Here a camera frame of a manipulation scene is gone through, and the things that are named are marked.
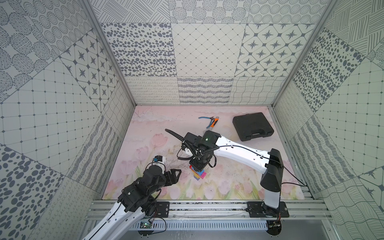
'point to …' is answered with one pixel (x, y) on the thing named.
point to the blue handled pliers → (211, 118)
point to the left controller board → (145, 224)
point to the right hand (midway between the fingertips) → (200, 167)
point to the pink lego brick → (203, 175)
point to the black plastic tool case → (252, 125)
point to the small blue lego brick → (193, 168)
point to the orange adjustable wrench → (214, 122)
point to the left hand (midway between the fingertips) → (179, 174)
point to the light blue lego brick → (200, 173)
